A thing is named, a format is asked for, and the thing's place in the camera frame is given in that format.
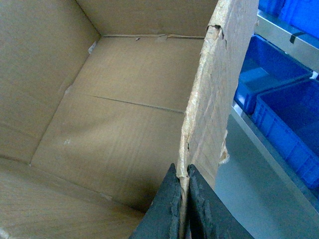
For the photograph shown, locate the blue plastic crate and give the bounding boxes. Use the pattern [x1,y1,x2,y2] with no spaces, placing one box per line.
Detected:
[234,35,312,115]
[251,79,319,189]

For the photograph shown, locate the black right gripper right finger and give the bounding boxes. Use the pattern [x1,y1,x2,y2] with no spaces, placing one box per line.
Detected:
[187,164,253,239]

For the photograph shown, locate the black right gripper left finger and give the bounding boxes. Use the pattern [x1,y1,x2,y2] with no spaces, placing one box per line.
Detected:
[129,164,181,239]

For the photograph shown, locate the metal shelf rack frame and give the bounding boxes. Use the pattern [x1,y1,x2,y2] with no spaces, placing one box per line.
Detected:
[214,9,319,239]

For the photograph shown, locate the large cardboard box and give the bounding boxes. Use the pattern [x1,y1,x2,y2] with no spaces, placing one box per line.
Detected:
[0,0,258,239]

